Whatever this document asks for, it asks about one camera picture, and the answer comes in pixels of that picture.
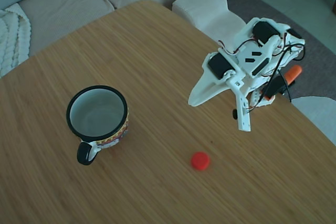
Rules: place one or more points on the red bottle cap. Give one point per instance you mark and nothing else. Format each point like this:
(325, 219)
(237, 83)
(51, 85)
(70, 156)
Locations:
(200, 160)

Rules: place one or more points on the orange and black clamp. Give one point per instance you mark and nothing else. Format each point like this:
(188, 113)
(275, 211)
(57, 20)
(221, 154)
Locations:
(294, 73)

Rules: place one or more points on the grey rug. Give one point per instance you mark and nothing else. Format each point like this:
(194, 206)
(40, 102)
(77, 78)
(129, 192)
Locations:
(315, 56)

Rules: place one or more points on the white round seat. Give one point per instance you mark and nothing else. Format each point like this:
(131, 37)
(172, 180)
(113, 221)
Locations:
(315, 119)

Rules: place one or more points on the white enamel mug black rim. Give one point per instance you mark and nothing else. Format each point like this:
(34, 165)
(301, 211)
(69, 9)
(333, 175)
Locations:
(97, 113)

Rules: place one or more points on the beige sofa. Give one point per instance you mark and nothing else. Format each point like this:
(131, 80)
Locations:
(65, 11)

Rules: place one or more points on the white knitted blanket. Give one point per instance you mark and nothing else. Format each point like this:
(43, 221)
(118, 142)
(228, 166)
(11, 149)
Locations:
(10, 37)

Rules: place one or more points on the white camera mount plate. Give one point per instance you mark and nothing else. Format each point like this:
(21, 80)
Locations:
(242, 119)

